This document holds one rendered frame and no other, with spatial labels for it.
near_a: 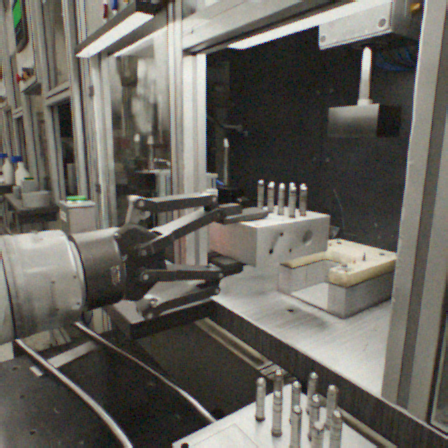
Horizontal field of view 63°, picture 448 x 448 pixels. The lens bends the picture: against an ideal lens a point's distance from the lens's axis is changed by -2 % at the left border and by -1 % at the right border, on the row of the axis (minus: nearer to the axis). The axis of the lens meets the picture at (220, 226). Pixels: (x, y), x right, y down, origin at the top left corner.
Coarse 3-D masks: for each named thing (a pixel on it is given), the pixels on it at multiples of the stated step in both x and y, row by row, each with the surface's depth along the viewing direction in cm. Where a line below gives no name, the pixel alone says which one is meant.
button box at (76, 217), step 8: (88, 200) 80; (64, 208) 77; (72, 208) 75; (80, 208) 76; (88, 208) 77; (64, 216) 77; (72, 216) 76; (80, 216) 76; (88, 216) 77; (64, 224) 79; (72, 224) 76; (80, 224) 77; (88, 224) 78; (96, 224) 79; (64, 232) 80; (72, 232) 76; (80, 232) 77
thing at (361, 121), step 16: (368, 48) 53; (368, 64) 54; (368, 80) 54; (368, 96) 54; (336, 112) 56; (352, 112) 54; (368, 112) 52; (384, 112) 52; (400, 112) 54; (336, 128) 57; (352, 128) 54; (368, 128) 52; (384, 128) 52
